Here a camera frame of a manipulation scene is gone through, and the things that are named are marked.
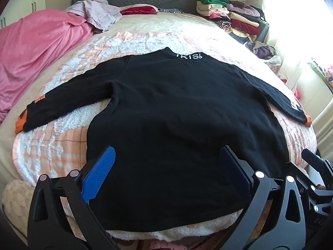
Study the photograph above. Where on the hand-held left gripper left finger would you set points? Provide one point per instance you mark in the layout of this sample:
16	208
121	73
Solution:
100	172

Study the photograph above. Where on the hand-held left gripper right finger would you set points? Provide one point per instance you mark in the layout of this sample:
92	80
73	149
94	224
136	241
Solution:
234	170

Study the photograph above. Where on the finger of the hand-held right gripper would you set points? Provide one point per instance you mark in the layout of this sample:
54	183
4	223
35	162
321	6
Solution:
311	186
318	164

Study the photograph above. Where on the black long-sleeved sweater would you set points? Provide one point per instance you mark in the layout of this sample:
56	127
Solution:
169	114

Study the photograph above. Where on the bag of clothes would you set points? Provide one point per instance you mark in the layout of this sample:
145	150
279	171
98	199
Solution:
262	50

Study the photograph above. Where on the pile of folded clothes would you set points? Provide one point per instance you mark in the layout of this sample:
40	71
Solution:
234	15

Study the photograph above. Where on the small red item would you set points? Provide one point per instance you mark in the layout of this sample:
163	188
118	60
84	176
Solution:
297	93

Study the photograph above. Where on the colourful floral cloth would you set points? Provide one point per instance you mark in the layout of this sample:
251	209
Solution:
325	74

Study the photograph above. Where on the pink blanket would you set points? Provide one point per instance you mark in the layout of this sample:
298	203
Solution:
31	49

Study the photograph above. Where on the black storage box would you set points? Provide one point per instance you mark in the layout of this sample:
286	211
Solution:
264	30

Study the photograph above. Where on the lilac garment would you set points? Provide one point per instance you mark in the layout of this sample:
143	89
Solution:
96	11

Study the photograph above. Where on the bed with beige sheet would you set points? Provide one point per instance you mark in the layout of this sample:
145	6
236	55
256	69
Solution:
161	23

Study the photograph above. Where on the red pillow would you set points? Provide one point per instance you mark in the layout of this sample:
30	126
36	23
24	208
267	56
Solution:
139	10

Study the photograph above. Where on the dark patterned cloth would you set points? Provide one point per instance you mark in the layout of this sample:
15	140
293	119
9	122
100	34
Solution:
170	11

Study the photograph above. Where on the white wardrobe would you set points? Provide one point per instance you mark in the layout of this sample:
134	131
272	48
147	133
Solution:
23	2

